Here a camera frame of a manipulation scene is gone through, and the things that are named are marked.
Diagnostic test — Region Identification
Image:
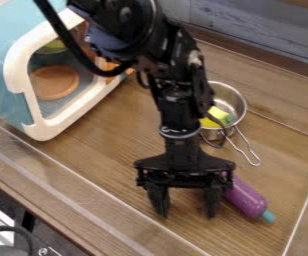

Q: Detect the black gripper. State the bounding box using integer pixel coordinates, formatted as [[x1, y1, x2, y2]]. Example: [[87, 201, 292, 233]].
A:
[[132, 131, 236, 220]]

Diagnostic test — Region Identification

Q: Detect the purple toy eggplant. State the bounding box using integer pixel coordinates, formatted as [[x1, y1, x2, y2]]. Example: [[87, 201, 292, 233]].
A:
[[224, 176, 275, 223]]

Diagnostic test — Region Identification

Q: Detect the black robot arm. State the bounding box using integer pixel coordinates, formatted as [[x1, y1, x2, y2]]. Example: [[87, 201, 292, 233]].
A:
[[67, 0, 235, 217]]

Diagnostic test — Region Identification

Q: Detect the yellow toy banana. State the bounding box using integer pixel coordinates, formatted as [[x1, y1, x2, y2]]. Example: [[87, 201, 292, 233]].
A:
[[200, 106, 235, 128]]

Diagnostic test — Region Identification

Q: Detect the orange microwave turntable plate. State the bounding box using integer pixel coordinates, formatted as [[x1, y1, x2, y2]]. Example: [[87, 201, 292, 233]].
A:
[[29, 65, 79, 101]]

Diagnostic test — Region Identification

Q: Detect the blue toy microwave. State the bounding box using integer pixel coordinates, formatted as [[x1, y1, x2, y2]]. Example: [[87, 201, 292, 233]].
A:
[[0, 0, 127, 141]]

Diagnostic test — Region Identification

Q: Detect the silver pot with wire handle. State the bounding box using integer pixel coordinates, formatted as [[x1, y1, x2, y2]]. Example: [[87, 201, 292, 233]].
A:
[[200, 80, 260, 167]]

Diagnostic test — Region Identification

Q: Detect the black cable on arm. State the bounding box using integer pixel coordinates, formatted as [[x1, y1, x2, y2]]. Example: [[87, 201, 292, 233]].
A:
[[32, 0, 135, 78]]

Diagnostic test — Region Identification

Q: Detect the black cable bottom left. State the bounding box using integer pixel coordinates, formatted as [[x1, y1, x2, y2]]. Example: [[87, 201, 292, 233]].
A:
[[0, 225, 34, 256]]

